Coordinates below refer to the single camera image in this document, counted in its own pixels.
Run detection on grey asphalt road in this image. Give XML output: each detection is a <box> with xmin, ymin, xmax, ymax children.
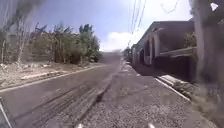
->
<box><xmin>0</xmin><ymin>61</ymin><xmax>218</xmax><ymax>128</ymax></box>

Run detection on row of trees and bushes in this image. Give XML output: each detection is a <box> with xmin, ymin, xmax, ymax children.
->
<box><xmin>0</xmin><ymin>0</ymin><xmax>103</xmax><ymax>65</ymax></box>

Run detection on long low building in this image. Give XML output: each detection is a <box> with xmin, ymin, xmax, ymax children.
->
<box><xmin>130</xmin><ymin>20</ymin><xmax>198</xmax><ymax>83</ymax></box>

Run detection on pale concrete kerb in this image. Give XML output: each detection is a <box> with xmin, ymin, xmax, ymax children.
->
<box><xmin>154</xmin><ymin>77</ymin><xmax>192</xmax><ymax>103</ymax></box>
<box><xmin>0</xmin><ymin>63</ymin><xmax>108</xmax><ymax>94</ymax></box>

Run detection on weedy grass strip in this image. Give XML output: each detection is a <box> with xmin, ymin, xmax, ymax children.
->
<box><xmin>166</xmin><ymin>74</ymin><xmax>224</xmax><ymax>124</ymax></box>

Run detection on dirt and grass verge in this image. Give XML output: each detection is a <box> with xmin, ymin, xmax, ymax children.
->
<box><xmin>0</xmin><ymin>61</ymin><xmax>104</xmax><ymax>89</ymax></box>

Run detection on grey building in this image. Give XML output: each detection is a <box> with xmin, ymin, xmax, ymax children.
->
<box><xmin>188</xmin><ymin>0</ymin><xmax>224</xmax><ymax>128</ymax></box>

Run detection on overhead wires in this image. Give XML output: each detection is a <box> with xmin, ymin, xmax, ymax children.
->
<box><xmin>128</xmin><ymin>0</ymin><xmax>148</xmax><ymax>44</ymax></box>

